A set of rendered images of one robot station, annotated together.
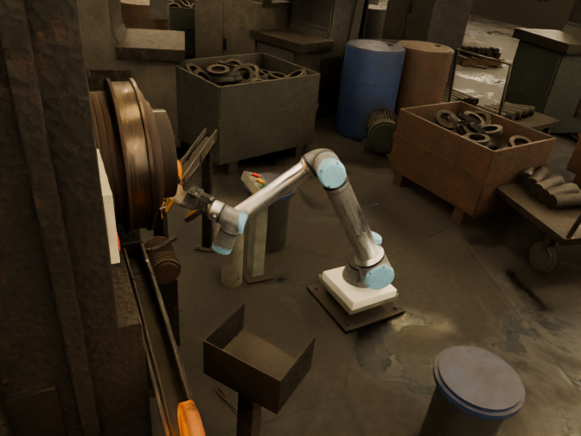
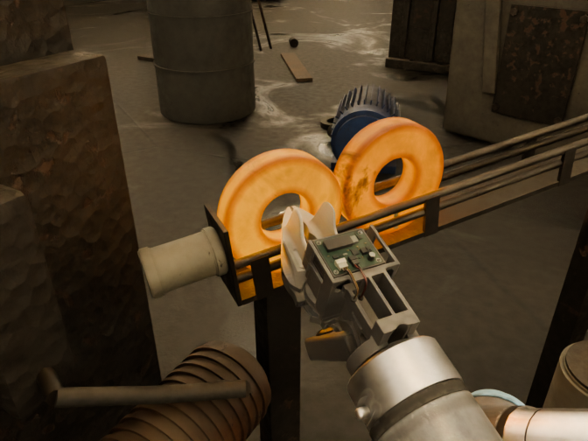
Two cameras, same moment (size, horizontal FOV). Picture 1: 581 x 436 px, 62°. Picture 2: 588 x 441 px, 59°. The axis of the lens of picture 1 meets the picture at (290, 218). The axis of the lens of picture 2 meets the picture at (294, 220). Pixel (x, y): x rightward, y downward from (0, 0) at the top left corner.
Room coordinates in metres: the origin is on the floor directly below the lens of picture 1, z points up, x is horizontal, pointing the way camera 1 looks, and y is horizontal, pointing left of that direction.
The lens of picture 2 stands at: (1.60, 0.11, 1.01)
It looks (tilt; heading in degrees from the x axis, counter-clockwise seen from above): 30 degrees down; 57
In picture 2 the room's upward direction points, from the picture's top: straight up
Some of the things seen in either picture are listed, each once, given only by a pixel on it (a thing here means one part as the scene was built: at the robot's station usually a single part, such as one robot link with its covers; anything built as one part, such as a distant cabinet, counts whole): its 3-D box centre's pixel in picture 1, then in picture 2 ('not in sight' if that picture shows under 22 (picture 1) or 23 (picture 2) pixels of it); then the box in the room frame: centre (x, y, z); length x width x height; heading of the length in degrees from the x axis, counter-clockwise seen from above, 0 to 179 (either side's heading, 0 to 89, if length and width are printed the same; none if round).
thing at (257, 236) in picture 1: (257, 228); not in sight; (2.31, 0.18, 0.31); 0.24 x 0.16 x 0.62; 28
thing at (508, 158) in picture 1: (464, 157); not in sight; (3.63, -1.33, 0.33); 0.93 x 0.73 x 0.66; 35
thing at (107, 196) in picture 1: (105, 203); not in sight; (1.01, 0.45, 1.15); 0.26 x 0.02 x 0.18; 28
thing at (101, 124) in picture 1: (101, 159); not in sight; (1.33, 0.59, 1.11); 0.47 x 0.10 x 0.47; 28
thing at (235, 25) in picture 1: (239, 46); not in sight; (5.85, 0.79, 0.55); 1.10 x 0.53 x 1.10; 48
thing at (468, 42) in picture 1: (466, 49); not in sight; (9.36, -2.90, 0.16); 1.20 x 0.82 x 0.32; 18
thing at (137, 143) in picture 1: (130, 157); not in sight; (1.36, 0.51, 1.11); 0.47 x 0.06 x 0.47; 28
